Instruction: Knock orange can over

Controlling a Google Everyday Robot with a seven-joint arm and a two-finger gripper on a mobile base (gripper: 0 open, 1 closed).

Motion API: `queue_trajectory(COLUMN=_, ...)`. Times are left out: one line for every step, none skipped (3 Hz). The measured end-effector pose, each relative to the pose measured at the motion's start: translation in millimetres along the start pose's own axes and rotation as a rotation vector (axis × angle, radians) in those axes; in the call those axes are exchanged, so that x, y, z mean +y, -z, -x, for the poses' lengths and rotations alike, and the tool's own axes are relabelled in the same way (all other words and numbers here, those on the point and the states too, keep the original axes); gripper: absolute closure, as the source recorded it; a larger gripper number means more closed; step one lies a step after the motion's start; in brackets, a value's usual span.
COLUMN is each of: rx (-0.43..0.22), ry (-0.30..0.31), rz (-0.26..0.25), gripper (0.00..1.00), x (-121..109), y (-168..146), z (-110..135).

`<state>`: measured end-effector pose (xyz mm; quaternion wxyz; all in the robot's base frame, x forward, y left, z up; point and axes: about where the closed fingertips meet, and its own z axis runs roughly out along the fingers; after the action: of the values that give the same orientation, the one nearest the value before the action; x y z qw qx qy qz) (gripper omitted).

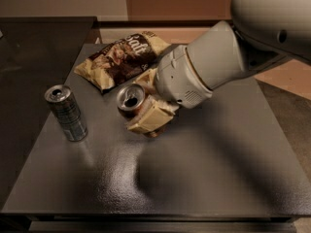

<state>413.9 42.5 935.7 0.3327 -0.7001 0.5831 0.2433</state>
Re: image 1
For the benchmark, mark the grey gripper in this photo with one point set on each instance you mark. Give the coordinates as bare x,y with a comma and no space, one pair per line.
175,77

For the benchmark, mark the orange soda can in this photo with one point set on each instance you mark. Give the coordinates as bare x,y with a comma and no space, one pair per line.
129,100

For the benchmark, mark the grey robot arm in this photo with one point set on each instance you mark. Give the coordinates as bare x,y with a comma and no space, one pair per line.
263,34

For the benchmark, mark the slim silver blue can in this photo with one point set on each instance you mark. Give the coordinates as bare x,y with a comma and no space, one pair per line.
64,107

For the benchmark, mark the brown white chip bag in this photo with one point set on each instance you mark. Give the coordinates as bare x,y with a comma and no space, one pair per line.
122,60

